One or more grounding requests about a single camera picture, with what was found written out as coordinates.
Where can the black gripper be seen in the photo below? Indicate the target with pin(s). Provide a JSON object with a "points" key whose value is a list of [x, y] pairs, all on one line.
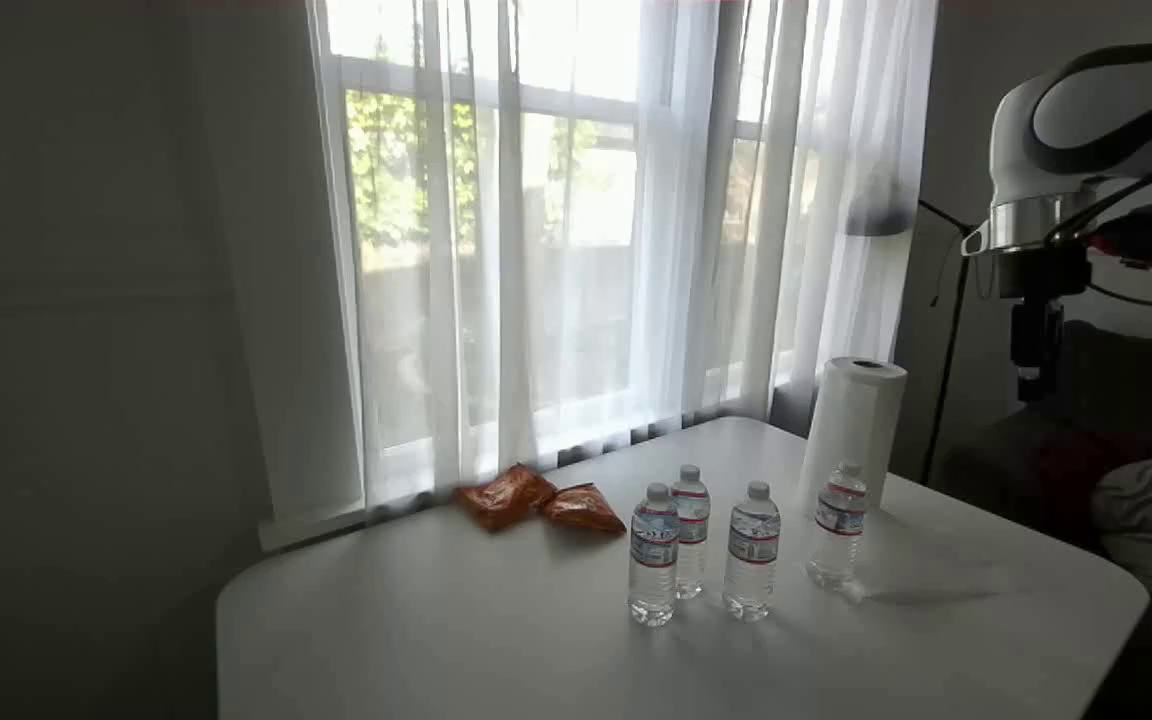
{"points": [[1028, 278]]}

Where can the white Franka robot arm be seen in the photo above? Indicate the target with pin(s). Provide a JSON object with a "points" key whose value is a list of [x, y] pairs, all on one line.
{"points": [[1022, 146]]}

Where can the white paper towel roll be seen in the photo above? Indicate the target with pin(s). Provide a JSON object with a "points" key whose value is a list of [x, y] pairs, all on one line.
{"points": [[857, 412]]}

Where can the black floor lamp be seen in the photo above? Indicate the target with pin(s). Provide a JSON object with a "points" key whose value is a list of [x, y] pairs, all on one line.
{"points": [[953, 335]]}

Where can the dark sofa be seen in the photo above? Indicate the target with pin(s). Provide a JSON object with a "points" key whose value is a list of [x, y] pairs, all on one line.
{"points": [[1121, 386]]}

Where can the dark red cushion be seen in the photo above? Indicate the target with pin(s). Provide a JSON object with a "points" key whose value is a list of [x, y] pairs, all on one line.
{"points": [[1077, 465]]}

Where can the clear plastic water bottle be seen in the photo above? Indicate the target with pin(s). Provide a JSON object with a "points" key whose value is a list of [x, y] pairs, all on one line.
{"points": [[839, 533], [695, 515], [752, 555], [655, 561]]}

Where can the orange snack bag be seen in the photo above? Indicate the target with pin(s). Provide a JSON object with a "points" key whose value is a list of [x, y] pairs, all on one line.
{"points": [[505, 498], [586, 511]]}

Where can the sheer white curtain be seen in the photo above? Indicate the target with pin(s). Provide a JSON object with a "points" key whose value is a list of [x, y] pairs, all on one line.
{"points": [[469, 267]]}

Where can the white window frame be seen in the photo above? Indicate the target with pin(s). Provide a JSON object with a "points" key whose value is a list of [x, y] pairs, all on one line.
{"points": [[561, 97]]}

